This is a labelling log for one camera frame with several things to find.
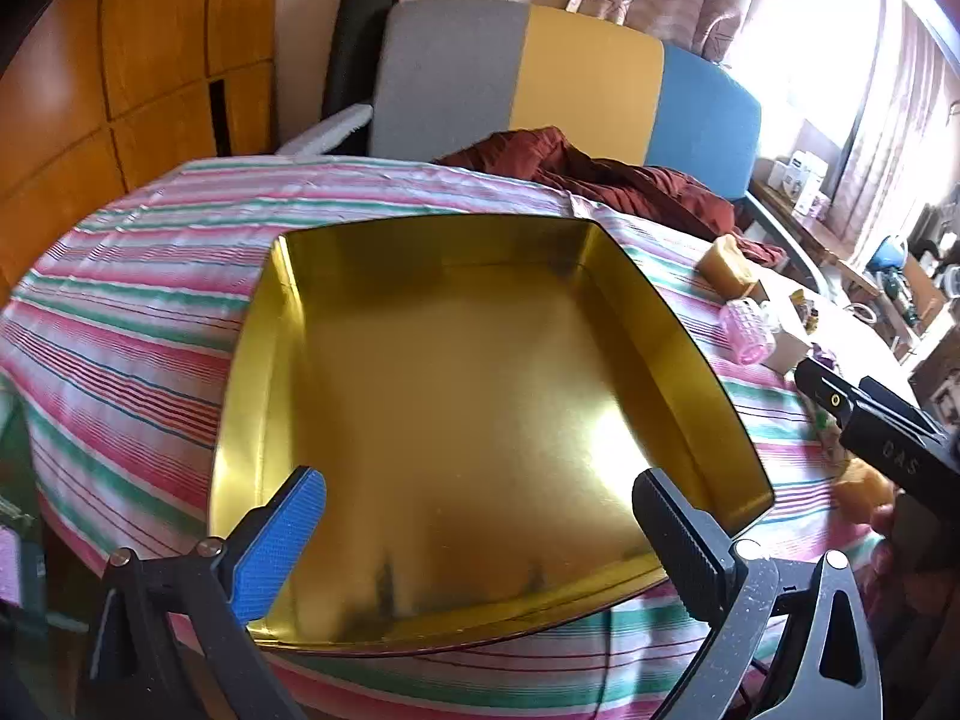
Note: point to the beige carton box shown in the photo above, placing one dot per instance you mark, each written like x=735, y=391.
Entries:
x=787, y=341

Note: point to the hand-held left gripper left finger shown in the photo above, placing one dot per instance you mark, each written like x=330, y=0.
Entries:
x=281, y=540

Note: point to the dark red jacket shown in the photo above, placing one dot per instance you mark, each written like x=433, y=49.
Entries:
x=637, y=187

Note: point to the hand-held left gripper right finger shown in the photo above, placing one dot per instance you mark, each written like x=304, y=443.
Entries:
x=675, y=540

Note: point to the tall white box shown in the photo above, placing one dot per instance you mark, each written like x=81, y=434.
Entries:
x=808, y=176

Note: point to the yellow sponge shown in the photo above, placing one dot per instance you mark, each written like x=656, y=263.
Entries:
x=862, y=491

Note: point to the person's right hand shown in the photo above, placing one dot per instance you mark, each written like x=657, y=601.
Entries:
x=883, y=551

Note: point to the pink purple box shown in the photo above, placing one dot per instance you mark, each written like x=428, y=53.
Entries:
x=823, y=204

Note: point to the pink plastic packet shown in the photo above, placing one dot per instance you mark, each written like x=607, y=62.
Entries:
x=746, y=334

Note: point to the black rolled mat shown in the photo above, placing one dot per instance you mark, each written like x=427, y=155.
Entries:
x=360, y=30

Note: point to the orange sponge block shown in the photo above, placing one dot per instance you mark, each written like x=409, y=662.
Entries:
x=727, y=262

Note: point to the wooden wardrobe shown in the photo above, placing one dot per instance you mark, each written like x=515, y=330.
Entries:
x=150, y=52

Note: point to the striped pink green tablecloth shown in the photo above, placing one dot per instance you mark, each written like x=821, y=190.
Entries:
x=150, y=277

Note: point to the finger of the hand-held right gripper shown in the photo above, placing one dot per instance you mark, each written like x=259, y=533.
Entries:
x=825, y=390
x=896, y=403

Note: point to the gold metal tin tray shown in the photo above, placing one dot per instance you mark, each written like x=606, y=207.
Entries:
x=450, y=390

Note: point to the grey yellow blue chair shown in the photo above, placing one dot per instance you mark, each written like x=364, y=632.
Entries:
x=450, y=75

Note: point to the blue round object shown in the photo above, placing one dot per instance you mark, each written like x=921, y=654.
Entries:
x=889, y=251

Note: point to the wooden desk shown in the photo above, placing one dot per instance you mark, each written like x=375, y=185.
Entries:
x=825, y=240

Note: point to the small white box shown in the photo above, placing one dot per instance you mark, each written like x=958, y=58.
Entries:
x=781, y=174

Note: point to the purple snack packet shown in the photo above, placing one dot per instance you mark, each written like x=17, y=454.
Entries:
x=823, y=357

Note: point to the green white carton box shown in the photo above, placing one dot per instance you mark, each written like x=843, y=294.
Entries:
x=831, y=435

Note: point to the white chair armrest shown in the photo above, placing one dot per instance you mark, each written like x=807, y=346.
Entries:
x=334, y=127

